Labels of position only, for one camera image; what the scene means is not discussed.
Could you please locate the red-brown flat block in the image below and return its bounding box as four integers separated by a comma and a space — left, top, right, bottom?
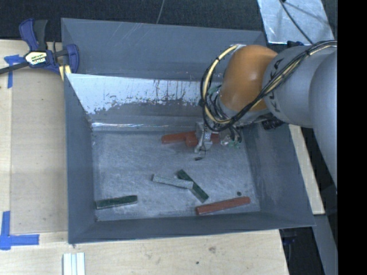
195, 196, 252, 215
185, 132, 221, 148
161, 131, 198, 145

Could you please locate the dark green flat block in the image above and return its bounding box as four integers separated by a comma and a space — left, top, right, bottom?
95, 195, 139, 210
175, 168, 210, 204

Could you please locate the pale grey flat block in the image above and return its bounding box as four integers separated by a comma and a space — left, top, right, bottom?
151, 174, 194, 190

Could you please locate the grey metal bin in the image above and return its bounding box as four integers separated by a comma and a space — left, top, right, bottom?
60, 17, 317, 245

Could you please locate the pale wood flat board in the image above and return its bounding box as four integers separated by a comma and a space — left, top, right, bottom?
9, 66, 69, 235

